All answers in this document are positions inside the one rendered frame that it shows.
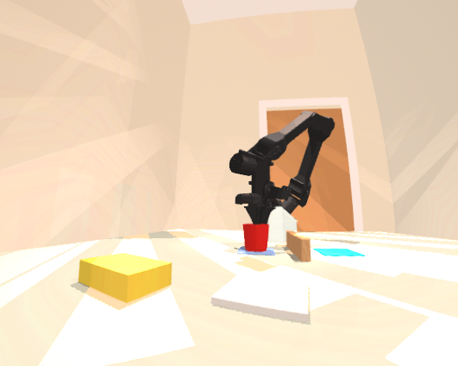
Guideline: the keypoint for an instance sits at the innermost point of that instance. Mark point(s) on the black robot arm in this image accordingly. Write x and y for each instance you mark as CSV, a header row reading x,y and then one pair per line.
x,y
258,159

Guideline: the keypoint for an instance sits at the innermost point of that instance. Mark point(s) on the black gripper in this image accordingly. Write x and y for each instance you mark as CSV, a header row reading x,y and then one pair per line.
x,y
259,208

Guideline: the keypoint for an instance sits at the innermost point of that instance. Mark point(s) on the yellow flat block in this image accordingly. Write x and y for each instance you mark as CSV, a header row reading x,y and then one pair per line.
x,y
125,277

